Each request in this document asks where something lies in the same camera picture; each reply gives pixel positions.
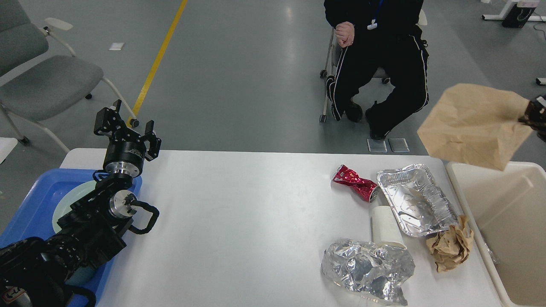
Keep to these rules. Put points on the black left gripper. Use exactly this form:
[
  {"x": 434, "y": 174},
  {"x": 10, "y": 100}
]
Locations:
[{"x": 127, "y": 149}]

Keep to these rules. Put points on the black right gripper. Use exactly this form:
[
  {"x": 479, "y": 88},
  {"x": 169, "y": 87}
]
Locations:
[{"x": 535, "y": 116}]

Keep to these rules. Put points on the brown paper bag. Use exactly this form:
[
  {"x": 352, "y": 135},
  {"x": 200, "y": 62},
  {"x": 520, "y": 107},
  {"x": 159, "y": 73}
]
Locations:
[{"x": 475, "y": 125}]

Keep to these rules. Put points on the green plate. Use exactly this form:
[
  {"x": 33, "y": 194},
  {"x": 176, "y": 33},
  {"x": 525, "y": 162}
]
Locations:
[{"x": 63, "y": 207}]

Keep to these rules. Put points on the aluminium foil tray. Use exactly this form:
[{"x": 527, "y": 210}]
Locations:
[{"x": 419, "y": 205}]

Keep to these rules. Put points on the teal mug yellow inside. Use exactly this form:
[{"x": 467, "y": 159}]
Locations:
[{"x": 84, "y": 276}]

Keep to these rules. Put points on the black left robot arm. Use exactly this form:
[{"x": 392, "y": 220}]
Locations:
[{"x": 34, "y": 271}]

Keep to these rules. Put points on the white paper scrap on floor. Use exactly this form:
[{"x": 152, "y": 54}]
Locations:
[{"x": 117, "y": 46}]

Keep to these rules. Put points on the beige plastic bin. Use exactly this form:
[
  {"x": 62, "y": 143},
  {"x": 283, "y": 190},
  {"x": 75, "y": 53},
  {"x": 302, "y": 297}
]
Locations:
[{"x": 507, "y": 211}]

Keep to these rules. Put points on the black box on floor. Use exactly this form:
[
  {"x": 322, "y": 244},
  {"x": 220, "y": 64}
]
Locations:
[{"x": 517, "y": 14}]

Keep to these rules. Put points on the grey office chair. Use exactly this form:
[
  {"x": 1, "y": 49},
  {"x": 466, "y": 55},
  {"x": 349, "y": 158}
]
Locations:
[{"x": 49, "y": 87}]

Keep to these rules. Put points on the blue plastic tray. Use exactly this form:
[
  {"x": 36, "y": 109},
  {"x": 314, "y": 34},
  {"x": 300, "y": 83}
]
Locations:
[{"x": 34, "y": 219}]

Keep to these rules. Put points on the clear floor plate right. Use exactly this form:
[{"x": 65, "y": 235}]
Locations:
[{"x": 398, "y": 145}]

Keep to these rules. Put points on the clear floor plate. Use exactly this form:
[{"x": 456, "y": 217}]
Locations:
[
  {"x": 378, "y": 146},
  {"x": 398, "y": 145}
]

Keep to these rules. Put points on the crumpled brown paper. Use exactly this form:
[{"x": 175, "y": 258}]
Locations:
[{"x": 452, "y": 247}]

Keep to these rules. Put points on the clear floor plate left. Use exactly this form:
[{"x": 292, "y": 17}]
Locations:
[{"x": 378, "y": 146}]

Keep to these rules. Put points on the seated person in black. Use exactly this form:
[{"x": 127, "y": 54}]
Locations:
[{"x": 395, "y": 46}]

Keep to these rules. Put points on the red snack wrapper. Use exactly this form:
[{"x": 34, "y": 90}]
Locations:
[{"x": 365, "y": 188}]

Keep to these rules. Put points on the crumpled aluminium foil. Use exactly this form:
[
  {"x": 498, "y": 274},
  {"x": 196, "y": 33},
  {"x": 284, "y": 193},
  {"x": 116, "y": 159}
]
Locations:
[{"x": 373, "y": 271}]

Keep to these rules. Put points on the blue lanyard badge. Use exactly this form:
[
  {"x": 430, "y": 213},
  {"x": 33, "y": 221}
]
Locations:
[{"x": 375, "y": 7}]

